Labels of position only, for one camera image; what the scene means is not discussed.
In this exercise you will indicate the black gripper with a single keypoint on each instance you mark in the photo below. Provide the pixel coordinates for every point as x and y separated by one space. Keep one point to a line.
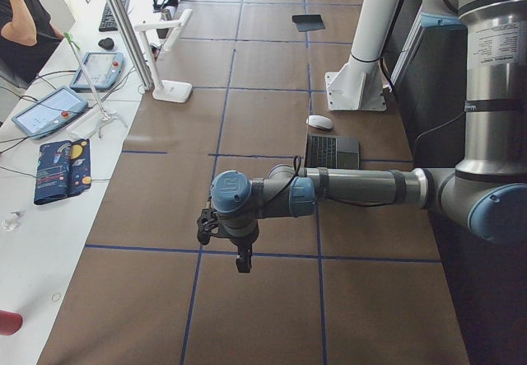
244 243

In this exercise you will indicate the grey laptop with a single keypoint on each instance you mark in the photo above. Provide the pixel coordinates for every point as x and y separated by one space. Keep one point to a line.
332 152

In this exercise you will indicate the white computer mouse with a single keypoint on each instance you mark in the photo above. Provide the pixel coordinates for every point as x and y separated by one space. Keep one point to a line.
319 122

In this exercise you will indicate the black mouse pad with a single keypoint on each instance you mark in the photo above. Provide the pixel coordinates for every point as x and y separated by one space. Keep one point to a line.
308 22

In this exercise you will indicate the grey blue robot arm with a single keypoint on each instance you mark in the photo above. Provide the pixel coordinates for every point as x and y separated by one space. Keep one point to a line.
484 193

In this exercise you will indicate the white desk lamp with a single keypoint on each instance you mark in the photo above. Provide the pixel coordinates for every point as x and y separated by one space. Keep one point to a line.
165 89

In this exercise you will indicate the black desk mouse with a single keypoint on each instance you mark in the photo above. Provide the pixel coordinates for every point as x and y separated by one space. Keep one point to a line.
106 43

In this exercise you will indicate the silver stick stand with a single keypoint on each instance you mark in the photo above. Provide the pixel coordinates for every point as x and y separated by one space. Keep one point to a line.
106 116

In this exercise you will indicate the navy space pattern pouch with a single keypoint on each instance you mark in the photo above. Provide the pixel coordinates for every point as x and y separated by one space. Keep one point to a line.
63 170

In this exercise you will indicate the white mounting pole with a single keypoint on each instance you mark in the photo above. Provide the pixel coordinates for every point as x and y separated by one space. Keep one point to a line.
357 85

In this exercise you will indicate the far blue teach pendant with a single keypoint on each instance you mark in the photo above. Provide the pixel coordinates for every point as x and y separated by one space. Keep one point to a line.
103 70

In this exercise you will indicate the blue teach pendant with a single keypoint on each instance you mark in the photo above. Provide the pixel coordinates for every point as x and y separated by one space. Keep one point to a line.
103 70
51 113

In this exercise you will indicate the clear plastic wrapper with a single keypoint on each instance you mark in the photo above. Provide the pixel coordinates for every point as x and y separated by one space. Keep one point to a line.
13 220

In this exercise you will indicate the near blue teach pendant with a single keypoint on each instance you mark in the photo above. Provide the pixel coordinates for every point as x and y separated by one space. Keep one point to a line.
51 113

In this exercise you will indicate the red cylinder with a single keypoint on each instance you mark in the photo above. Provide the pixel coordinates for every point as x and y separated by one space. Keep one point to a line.
10 322

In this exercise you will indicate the seated person black shirt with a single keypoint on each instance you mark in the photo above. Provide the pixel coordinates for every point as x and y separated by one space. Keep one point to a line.
28 37

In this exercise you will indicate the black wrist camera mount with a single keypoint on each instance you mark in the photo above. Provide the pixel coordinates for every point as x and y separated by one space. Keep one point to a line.
207 225

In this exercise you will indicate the aluminium frame post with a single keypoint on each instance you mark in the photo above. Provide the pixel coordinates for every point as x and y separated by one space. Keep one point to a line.
131 43

